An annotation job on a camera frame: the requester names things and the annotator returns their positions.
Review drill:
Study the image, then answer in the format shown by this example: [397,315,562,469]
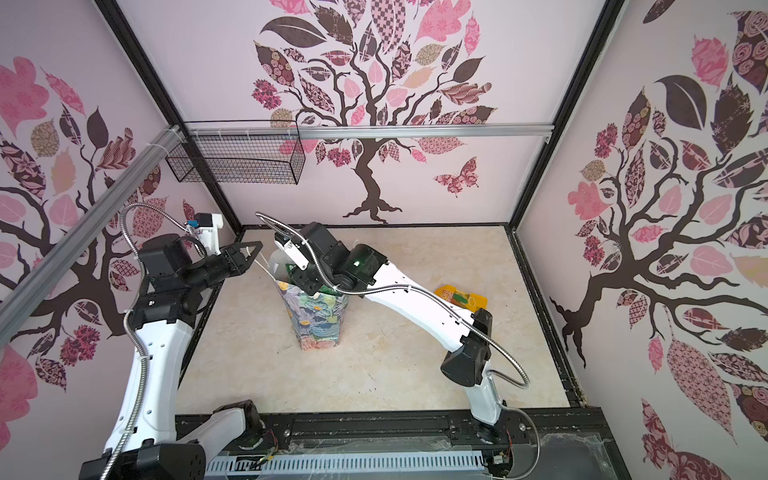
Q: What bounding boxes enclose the black base frame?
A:
[215,408,631,479]

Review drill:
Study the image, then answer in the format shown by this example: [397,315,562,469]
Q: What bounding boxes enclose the aluminium rail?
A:
[1,125,182,345]
[187,123,554,140]

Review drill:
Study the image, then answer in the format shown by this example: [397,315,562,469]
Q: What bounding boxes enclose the white slotted cable duct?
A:
[204,451,485,479]

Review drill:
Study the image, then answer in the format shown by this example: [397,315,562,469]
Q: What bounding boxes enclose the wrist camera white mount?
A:
[186,213,224,255]
[274,233,310,271]

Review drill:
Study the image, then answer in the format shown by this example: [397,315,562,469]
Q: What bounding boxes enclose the yellow snack bag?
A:
[434,285,488,312]

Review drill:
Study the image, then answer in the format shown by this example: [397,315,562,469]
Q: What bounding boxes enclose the aluminium rail left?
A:
[1,125,182,345]

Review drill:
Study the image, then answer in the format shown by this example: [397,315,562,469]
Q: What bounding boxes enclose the black wire basket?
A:
[166,120,306,185]

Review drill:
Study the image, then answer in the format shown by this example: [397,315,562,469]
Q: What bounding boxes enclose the green snack bag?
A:
[286,264,339,296]

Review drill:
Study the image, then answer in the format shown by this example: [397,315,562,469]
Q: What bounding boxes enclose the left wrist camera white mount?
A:
[186,213,224,255]

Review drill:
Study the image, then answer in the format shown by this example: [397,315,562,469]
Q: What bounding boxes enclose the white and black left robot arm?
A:
[79,234,263,479]

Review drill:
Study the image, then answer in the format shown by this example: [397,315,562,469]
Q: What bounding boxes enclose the floral paper bag white handles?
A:
[257,250,349,351]

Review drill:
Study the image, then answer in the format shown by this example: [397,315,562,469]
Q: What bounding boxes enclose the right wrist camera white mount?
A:
[274,233,310,271]

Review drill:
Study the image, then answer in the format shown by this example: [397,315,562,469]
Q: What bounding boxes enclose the aluminium rail back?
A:
[187,123,554,140]

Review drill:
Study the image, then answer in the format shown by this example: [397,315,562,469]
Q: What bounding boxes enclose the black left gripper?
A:
[182,240,262,292]

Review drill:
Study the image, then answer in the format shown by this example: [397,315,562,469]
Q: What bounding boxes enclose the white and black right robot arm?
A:
[275,222,501,426]

